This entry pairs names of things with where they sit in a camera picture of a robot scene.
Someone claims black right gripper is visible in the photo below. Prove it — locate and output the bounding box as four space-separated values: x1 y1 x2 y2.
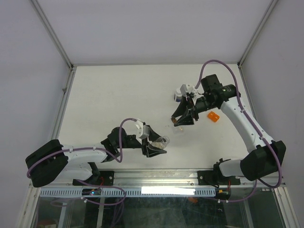
171 95 216 126

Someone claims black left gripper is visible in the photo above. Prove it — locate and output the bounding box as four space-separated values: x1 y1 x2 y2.
116 127 167 156

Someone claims clear glass pill vial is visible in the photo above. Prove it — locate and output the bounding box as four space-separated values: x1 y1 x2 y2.
151 136 170 150

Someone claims orange pill organizer box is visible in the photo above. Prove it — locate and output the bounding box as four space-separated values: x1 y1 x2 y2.
207 111 220 123

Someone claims clear pill organizer box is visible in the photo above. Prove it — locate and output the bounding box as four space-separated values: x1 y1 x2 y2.
172 126 185 136

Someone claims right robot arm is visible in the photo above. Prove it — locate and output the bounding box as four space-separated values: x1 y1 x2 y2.
171 75 286 188

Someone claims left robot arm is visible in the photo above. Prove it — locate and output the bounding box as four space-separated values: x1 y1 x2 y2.
25 123 170 188

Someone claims white pill bottle blue label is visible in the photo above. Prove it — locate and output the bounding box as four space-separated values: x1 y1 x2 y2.
173 88 183 102

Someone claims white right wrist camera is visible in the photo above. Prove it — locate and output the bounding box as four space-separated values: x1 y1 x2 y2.
180 84 199 97

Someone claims aluminium mounting rail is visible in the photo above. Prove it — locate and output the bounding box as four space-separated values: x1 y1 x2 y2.
29 167 285 188

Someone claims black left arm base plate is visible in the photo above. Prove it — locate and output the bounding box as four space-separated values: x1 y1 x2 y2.
83 170 115 186

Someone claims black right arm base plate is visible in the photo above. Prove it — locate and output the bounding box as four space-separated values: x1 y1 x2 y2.
197 170 241 187

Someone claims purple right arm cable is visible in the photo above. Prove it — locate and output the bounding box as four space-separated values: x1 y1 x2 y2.
196 59 285 190

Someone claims aluminium frame left post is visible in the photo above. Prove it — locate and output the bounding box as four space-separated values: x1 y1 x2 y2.
30 0 74 69

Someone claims aluminium frame post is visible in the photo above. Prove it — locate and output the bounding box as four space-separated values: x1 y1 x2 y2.
30 0 74 69
237 0 279 68

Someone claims grey slotted cable duct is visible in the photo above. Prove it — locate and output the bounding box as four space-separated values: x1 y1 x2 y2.
39 187 216 198

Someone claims aluminium frame right post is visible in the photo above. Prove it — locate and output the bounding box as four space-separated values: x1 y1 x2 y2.
237 0 279 68

